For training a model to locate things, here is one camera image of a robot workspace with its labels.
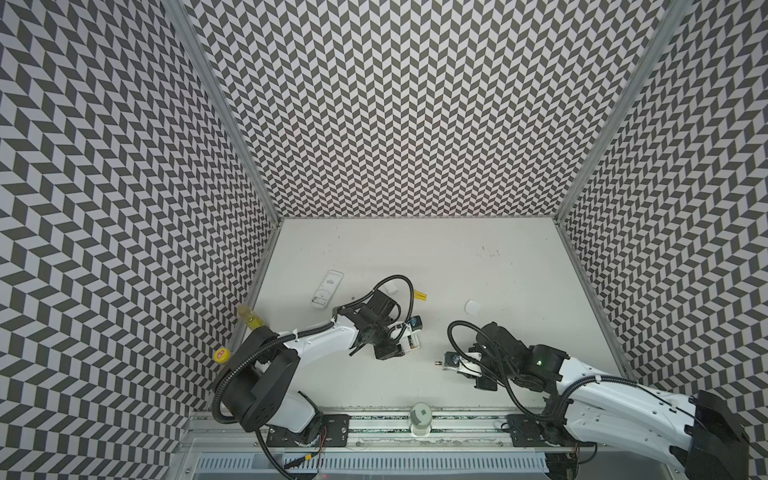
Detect white remote control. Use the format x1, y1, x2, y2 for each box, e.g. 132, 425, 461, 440
401, 332, 421, 352
310, 270, 344, 310

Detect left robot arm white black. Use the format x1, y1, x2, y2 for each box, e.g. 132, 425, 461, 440
211, 274, 416, 444

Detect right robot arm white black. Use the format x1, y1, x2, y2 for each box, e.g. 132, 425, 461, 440
444, 320, 750, 479

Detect yellow-green bottle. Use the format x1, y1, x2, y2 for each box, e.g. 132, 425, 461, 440
237, 304, 264, 330

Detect red jar yellow lid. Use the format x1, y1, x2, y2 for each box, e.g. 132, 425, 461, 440
213, 347, 232, 365

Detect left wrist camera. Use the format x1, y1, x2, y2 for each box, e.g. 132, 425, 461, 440
394, 315, 423, 341

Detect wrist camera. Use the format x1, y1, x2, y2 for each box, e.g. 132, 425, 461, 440
394, 315, 423, 341
442, 352, 482, 377

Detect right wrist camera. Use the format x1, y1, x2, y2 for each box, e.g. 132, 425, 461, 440
442, 352, 482, 377

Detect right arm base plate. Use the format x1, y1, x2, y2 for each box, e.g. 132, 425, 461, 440
502, 414, 591, 447

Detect white green cylinder on rail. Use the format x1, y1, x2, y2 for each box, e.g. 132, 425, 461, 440
409, 402, 433, 437

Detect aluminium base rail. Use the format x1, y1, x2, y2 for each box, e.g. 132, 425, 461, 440
185, 407, 679, 454

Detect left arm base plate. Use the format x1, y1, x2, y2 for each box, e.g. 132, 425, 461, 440
266, 414, 351, 448

